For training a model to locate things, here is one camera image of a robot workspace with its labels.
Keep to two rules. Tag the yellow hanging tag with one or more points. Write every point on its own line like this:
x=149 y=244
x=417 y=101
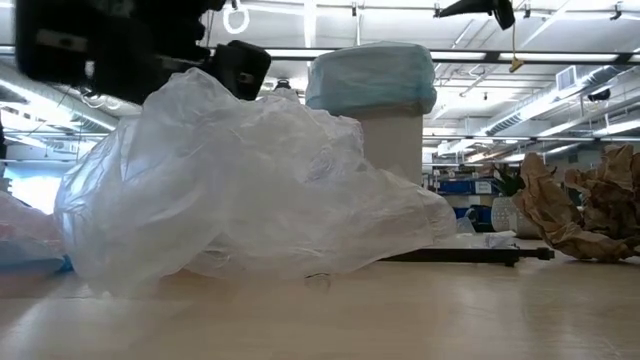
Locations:
x=516 y=65

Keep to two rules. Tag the silver ventilation duct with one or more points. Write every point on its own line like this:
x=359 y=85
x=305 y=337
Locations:
x=597 y=75

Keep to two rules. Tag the clear plastic bag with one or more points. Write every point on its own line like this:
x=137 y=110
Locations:
x=225 y=190

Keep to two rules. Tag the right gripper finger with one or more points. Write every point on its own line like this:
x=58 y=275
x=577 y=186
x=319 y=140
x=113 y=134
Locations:
x=475 y=7

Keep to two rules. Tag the thin black stick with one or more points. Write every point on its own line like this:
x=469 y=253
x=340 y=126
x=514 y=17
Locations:
x=450 y=255

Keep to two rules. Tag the blue storage bins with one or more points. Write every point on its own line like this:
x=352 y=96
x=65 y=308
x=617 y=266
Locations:
x=455 y=186

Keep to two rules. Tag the white plastic trash bin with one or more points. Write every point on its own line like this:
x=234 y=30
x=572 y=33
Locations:
x=392 y=145

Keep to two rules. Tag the succulent in white pot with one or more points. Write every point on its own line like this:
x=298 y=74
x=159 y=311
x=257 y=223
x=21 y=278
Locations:
x=502 y=215

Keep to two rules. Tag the white ceiling air vent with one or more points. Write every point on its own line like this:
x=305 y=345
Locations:
x=566 y=78

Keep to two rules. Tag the blue trash bag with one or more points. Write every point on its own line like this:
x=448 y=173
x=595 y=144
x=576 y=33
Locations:
x=370 y=80

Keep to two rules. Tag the black ceiling dome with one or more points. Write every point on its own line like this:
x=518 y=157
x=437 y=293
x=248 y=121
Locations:
x=600 y=95

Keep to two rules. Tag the dried brown leaves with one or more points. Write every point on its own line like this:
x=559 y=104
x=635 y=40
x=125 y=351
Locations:
x=550 y=215

